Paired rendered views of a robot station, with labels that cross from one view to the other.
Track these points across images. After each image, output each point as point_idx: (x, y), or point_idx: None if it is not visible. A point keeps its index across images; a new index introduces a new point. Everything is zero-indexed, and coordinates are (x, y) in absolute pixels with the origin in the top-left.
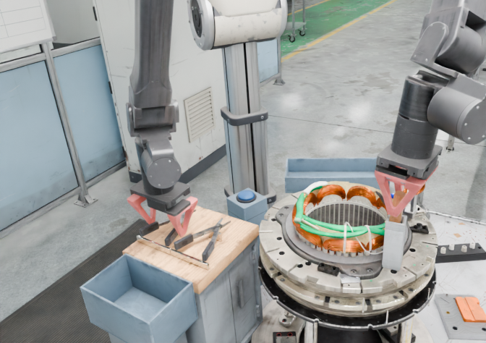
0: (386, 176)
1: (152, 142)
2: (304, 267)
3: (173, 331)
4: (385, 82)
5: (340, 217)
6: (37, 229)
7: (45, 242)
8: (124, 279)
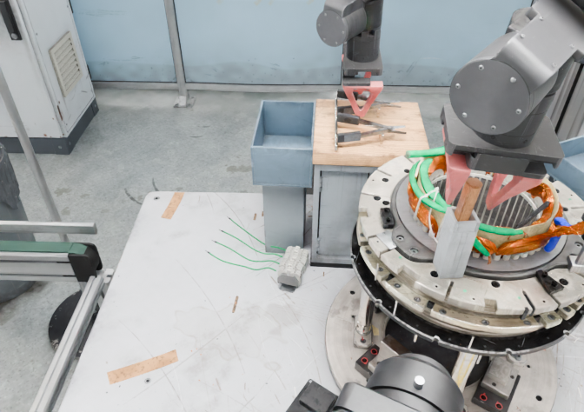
0: (443, 138)
1: None
2: (376, 201)
3: (276, 175)
4: None
5: (513, 212)
6: (441, 104)
7: (434, 119)
8: (305, 123)
